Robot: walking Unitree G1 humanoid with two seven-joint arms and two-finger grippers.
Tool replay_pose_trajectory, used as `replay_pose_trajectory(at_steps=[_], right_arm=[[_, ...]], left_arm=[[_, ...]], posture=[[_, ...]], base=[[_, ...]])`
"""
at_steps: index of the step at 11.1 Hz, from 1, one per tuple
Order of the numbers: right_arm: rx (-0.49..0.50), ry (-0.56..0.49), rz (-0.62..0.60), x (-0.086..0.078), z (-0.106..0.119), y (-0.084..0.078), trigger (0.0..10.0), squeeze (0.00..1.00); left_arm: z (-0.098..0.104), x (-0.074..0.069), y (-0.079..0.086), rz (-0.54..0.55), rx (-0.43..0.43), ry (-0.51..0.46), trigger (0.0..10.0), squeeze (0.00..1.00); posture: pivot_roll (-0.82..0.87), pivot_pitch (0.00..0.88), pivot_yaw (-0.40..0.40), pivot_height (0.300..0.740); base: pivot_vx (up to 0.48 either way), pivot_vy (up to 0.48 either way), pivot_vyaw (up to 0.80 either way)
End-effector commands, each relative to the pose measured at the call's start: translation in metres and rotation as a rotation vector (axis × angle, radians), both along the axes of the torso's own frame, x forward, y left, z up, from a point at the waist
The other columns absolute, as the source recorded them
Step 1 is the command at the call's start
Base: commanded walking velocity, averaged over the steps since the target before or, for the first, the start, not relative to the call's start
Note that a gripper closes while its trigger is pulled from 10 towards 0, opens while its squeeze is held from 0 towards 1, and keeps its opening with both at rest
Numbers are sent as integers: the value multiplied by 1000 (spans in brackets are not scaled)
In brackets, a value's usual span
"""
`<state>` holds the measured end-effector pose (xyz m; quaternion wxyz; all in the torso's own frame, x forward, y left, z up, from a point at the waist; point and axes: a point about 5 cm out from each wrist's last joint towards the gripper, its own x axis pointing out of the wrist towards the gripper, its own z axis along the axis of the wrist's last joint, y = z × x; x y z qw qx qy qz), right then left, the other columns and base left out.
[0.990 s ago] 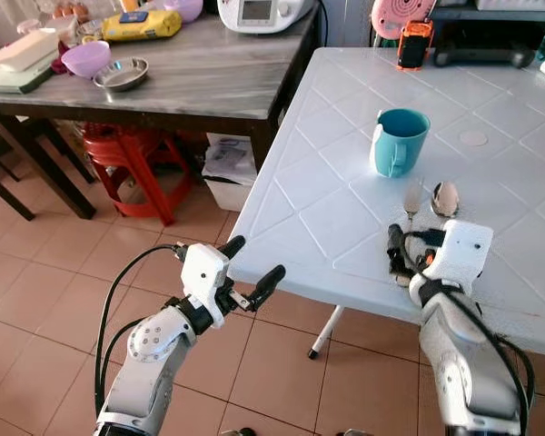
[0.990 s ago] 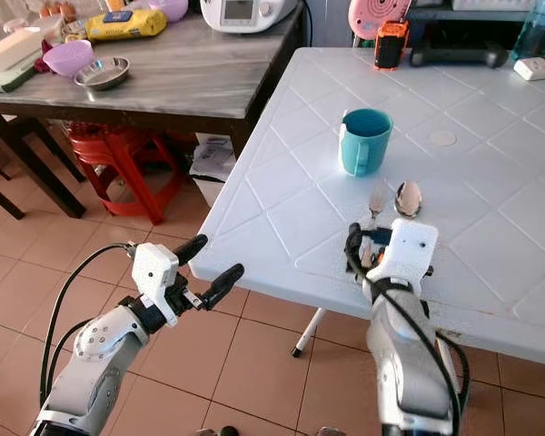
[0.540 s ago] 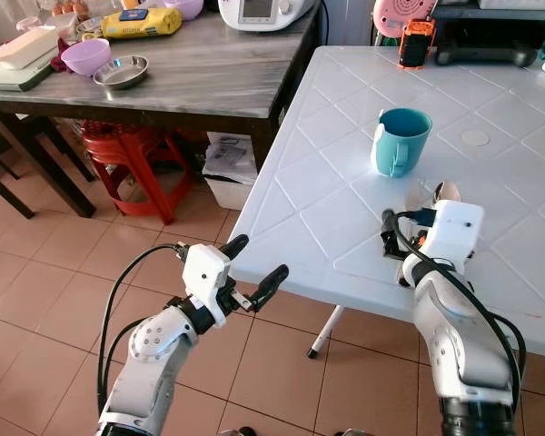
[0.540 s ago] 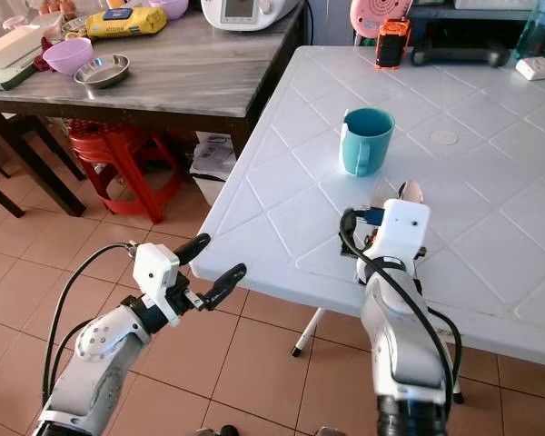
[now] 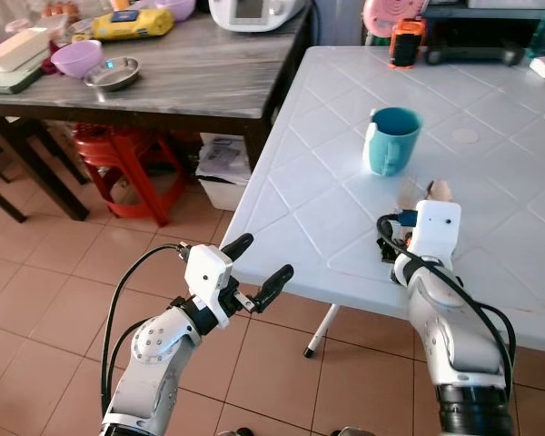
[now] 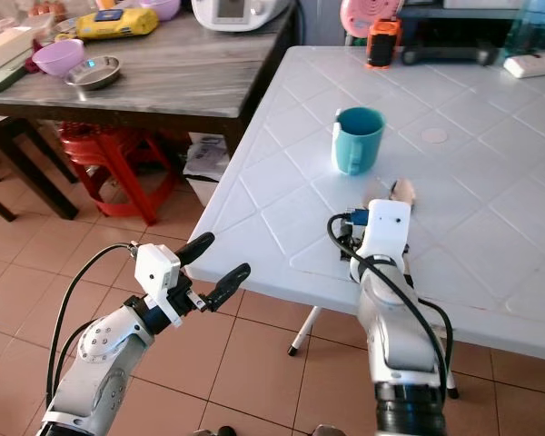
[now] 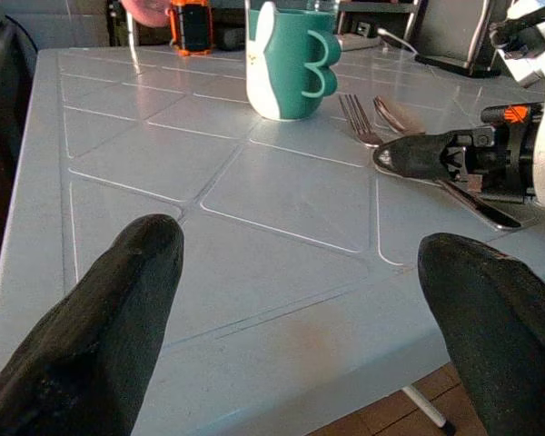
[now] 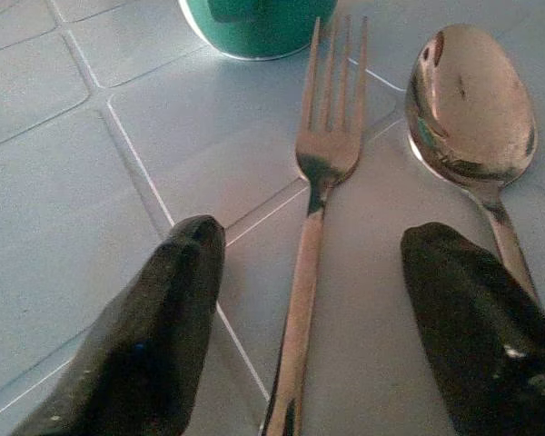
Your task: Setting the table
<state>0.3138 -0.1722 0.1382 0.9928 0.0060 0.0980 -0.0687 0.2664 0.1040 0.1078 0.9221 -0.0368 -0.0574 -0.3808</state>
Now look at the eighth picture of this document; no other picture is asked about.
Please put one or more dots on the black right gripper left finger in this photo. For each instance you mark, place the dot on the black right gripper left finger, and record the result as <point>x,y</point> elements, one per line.
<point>141,345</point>

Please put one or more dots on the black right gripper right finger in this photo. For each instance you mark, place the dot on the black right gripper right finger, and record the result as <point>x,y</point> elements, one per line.
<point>486,336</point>

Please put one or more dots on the silver metal fork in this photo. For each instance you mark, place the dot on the silver metal fork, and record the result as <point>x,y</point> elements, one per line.
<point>306,254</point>

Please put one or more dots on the silver metal spoon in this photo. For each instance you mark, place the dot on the silver metal spoon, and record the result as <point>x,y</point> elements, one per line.
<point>472,109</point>

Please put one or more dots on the green cup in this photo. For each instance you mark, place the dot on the green cup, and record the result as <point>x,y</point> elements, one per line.
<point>259,25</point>

